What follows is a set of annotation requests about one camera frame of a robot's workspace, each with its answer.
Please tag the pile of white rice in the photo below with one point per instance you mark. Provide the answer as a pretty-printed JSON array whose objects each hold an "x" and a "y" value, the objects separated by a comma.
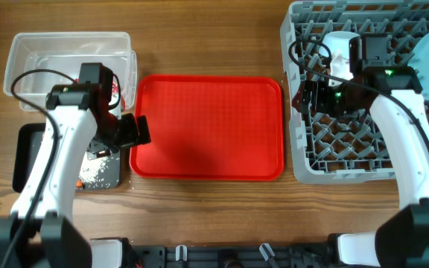
[{"x": 102, "y": 173}]

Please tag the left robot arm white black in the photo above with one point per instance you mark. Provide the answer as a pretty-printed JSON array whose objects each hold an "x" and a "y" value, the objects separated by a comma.
[{"x": 39, "y": 231}]

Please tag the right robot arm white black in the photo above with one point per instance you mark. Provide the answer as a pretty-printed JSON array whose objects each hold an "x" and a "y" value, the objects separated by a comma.
[{"x": 360, "y": 77}]

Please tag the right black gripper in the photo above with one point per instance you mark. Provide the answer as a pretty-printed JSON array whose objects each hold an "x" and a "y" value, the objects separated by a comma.
[{"x": 307, "y": 98}]

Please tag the orange carrot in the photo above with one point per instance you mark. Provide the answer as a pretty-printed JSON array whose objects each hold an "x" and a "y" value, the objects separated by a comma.
[{"x": 79, "y": 185}]

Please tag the black tray bin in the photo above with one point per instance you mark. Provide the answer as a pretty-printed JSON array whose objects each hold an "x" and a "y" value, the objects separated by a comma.
[{"x": 28, "y": 145}]

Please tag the red serving tray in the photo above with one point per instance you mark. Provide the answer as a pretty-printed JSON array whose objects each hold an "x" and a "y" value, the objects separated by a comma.
[{"x": 210, "y": 127}]

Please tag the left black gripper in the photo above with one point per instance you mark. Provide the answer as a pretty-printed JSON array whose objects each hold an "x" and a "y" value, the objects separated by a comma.
[{"x": 131, "y": 137}]

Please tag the clear plastic bin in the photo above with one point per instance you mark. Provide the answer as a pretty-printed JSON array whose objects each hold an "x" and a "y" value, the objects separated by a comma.
[{"x": 67, "y": 51}]

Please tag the grey dishwasher rack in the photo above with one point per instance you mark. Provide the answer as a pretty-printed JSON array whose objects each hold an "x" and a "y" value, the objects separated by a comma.
[{"x": 327, "y": 150}]

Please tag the red snack wrapper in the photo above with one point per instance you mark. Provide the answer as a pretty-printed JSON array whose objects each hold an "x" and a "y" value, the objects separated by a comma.
[{"x": 115, "y": 97}]

